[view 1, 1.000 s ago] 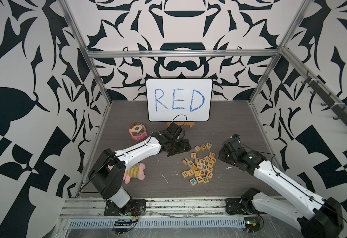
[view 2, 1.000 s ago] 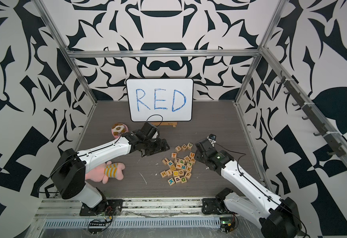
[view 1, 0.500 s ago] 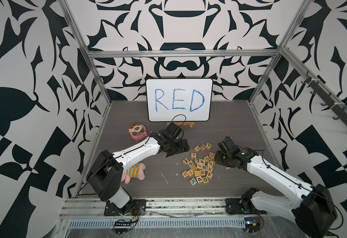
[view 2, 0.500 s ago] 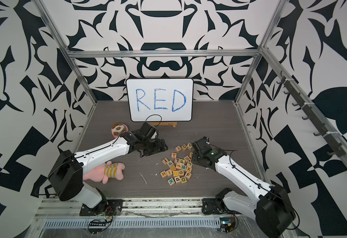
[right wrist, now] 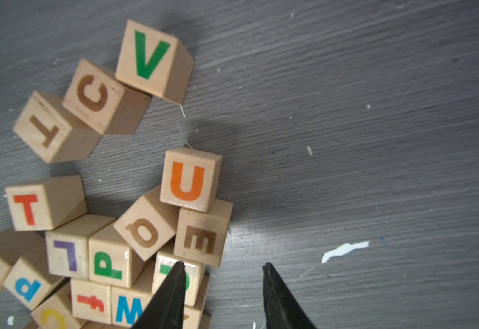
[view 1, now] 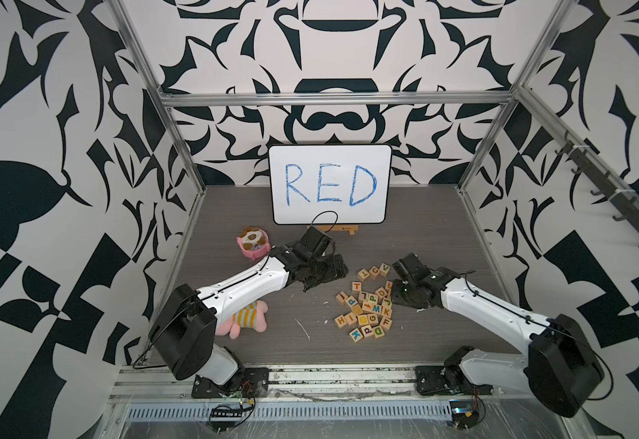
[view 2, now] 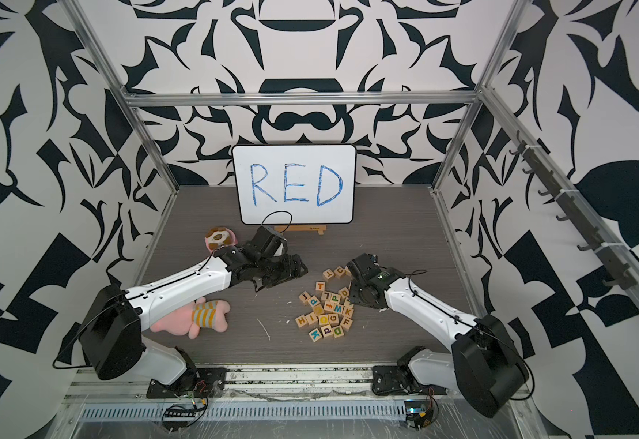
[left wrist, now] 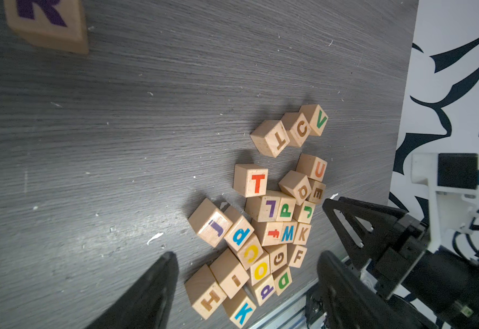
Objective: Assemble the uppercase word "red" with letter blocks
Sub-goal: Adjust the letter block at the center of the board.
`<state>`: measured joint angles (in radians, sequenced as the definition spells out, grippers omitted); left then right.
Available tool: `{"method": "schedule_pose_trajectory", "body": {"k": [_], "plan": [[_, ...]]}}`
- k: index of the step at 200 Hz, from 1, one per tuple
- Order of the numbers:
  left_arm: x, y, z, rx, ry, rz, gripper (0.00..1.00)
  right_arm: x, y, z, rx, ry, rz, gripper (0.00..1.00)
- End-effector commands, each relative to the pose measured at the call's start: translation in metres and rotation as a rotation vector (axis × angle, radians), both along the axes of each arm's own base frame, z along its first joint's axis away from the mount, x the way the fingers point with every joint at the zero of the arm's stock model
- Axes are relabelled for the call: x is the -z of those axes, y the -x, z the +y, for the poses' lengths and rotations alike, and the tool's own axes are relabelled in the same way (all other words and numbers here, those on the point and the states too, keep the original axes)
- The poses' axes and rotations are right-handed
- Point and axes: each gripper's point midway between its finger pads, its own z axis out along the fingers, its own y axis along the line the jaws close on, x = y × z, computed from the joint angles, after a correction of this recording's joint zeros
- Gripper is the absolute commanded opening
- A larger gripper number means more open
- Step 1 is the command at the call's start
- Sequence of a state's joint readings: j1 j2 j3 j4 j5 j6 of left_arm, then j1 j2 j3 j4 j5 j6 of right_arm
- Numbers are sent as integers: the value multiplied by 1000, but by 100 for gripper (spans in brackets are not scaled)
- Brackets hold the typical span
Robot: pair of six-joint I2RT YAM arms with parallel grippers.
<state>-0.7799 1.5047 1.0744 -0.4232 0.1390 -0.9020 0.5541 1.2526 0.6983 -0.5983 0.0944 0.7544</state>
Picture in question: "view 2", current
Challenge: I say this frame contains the wooden block letter D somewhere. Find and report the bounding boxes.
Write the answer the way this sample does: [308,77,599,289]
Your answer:
[332,327,345,338]

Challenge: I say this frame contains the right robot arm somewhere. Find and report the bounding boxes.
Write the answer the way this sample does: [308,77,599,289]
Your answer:
[348,254,533,418]

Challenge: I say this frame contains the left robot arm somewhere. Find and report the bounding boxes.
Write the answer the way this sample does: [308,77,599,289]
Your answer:
[76,226,309,393]

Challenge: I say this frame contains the wooden block letter C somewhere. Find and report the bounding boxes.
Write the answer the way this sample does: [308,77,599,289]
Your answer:
[334,266,346,278]

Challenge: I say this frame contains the wooden block letter T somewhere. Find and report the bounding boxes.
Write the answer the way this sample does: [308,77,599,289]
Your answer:
[322,269,335,281]

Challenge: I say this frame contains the wooden block letter F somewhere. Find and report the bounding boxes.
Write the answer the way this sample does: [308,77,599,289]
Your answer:
[341,318,353,331]

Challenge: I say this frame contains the wooden block letter J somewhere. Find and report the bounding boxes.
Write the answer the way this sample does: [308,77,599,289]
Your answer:
[299,291,310,304]

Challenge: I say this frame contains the wooden block letter I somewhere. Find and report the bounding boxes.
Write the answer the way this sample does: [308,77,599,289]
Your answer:
[306,313,318,326]

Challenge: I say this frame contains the wooden block letter H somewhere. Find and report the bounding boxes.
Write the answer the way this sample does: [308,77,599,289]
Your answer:
[295,316,308,329]

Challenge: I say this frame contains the wooden block letter K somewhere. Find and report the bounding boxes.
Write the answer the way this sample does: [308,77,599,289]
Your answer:
[309,329,323,342]

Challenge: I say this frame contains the small wooden easel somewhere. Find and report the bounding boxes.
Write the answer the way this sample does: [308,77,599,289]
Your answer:
[274,225,327,236]

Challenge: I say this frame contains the white dry-erase board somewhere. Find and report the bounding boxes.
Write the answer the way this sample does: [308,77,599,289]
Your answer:
[232,145,357,225]

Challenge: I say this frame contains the pink plush toy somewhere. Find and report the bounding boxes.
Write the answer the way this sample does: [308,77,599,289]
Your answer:
[150,298,231,339]

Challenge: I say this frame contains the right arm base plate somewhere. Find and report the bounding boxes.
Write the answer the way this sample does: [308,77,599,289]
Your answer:
[371,365,447,396]

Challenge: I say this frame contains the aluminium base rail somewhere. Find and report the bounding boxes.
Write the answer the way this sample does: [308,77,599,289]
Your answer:
[60,363,378,409]

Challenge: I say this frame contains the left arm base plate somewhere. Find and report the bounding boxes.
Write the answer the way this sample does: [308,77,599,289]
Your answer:
[146,367,228,400]

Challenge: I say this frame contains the black wall hook rack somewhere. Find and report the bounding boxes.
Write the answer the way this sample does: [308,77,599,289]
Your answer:
[510,131,638,290]

